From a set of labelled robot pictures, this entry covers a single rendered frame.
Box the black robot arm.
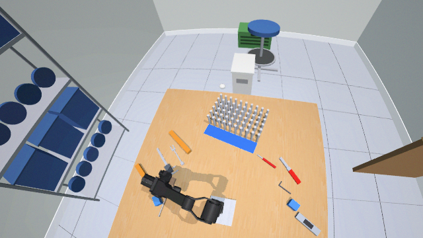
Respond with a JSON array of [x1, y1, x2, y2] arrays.
[[140, 170, 224, 225]]

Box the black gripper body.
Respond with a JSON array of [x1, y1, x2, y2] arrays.
[[172, 186, 182, 192]]

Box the blue flat strip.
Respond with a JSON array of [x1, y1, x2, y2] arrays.
[[204, 124, 257, 153]]

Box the blue cube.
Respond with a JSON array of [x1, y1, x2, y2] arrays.
[[152, 196, 163, 206], [286, 199, 300, 212]]

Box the orange flat bar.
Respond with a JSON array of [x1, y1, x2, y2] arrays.
[[135, 163, 146, 177], [169, 130, 192, 154]]

